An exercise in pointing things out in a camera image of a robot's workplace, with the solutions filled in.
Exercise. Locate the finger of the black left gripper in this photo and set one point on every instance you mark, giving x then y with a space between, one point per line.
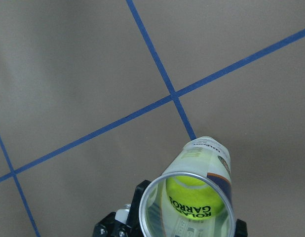
241 229
125 221

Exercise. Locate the white tennis ball can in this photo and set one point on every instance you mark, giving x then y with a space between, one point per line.
203 158

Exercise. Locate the tennis ball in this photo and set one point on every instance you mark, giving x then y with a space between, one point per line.
193 198

